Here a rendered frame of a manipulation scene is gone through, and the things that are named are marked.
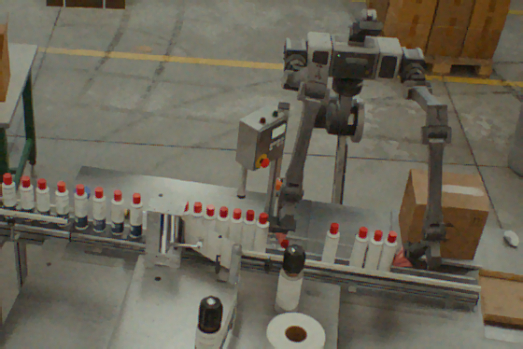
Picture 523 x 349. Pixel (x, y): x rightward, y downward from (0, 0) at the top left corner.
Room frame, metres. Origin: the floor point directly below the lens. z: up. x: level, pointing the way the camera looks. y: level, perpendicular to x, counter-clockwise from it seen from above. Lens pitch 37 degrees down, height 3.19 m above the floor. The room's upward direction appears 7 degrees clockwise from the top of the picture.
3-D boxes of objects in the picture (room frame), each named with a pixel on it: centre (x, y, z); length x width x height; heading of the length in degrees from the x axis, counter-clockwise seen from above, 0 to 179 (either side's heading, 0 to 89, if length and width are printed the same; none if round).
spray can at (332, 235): (2.57, -0.30, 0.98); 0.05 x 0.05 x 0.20
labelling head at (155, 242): (2.51, 0.34, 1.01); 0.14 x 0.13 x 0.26; 88
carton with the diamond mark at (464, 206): (2.85, -0.77, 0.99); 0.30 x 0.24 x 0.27; 92
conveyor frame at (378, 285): (2.58, -0.09, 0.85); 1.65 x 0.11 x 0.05; 88
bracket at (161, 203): (2.50, 0.34, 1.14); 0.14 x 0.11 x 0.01; 88
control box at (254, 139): (2.67, 0.02, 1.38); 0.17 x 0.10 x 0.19; 143
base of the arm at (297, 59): (3.13, -0.08, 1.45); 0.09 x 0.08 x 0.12; 96
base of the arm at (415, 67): (3.18, -0.58, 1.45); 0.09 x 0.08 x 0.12; 96
